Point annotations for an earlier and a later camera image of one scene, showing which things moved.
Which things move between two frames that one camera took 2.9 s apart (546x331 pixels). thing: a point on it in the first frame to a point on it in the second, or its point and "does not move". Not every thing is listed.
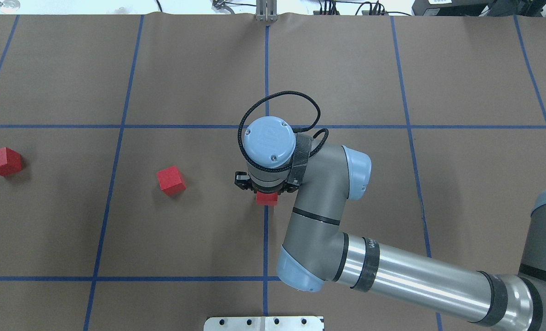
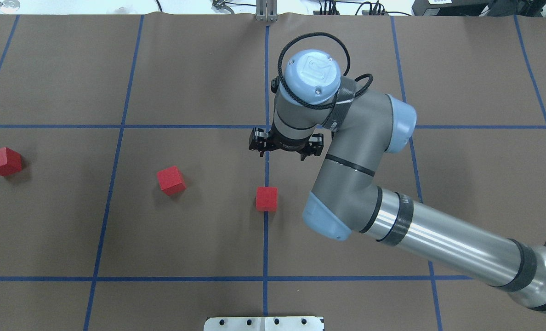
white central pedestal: x=264 y=323 does not move
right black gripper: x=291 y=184 to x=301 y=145
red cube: x=4 y=161 does not move
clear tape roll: x=8 y=6 does not move
